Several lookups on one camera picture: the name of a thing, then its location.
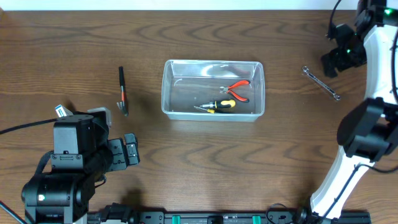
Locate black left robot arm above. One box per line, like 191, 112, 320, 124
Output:
21, 111, 140, 223

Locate clear plastic container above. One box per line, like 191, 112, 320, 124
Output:
162, 59, 266, 122

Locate black mounting rail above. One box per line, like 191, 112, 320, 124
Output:
82, 203, 372, 224

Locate silver combination wrench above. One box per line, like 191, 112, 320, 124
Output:
302, 66, 341, 101

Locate red handled pliers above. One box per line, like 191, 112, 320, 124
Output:
220, 80, 251, 103

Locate slim yellow black screwdriver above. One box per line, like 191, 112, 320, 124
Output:
193, 106, 225, 114

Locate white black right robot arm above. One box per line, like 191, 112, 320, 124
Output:
294, 0, 397, 223

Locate stubby yellow black screwdriver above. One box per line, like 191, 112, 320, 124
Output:
200, 100, 236, 109

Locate small black orange hammer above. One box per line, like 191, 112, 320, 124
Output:
117, 66, 129, 116

